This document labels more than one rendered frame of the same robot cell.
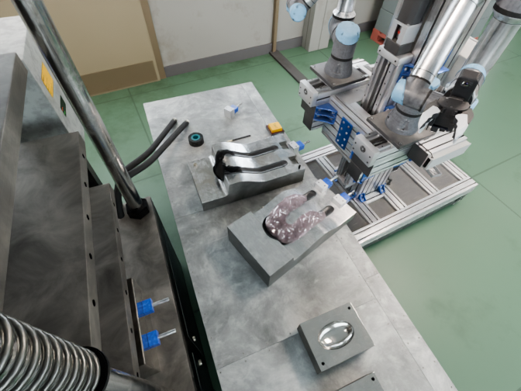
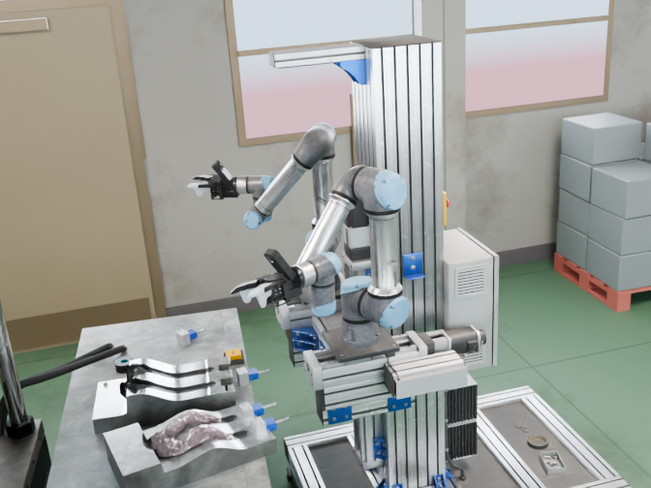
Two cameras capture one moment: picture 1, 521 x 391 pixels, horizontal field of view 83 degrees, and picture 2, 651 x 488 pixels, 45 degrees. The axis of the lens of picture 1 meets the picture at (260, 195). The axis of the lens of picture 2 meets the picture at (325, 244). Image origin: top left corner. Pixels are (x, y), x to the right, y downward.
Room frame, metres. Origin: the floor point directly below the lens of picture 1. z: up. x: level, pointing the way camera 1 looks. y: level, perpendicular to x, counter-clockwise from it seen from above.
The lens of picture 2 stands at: (-1.33, -1.20, 2.37)
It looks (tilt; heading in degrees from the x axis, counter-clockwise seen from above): 21 degrees down; 15
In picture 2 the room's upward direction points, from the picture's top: 4 degrees counter-clockwise
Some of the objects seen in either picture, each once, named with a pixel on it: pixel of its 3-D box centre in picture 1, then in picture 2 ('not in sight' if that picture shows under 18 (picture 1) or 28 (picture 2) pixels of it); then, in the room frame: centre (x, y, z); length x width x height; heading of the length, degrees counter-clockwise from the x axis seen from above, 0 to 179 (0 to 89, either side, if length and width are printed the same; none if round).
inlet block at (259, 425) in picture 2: (345, 197); (271, 423); (0.81, -0.38, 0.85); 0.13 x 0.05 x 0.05; 132
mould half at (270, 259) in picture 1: (294, 222); (190, 442); (0.66, -0.15, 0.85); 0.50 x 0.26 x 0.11; 132
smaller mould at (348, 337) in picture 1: (334, 337); not in sight; (0.23, -0.27, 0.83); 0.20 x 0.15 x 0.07; 115
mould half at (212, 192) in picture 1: (245, 166); (164, 387); (0.95, 0.08, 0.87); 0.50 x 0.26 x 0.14; 115
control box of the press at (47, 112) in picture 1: (98, 191); not in sight; (0.86, 0.80, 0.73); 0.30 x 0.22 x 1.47; 25
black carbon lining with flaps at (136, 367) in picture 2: (249, 160); (167, 377); (0.95, 0.06, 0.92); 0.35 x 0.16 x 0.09; 115
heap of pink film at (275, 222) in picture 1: (295, 215); (189, 430); (0.67, -0.15, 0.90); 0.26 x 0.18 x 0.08; 132
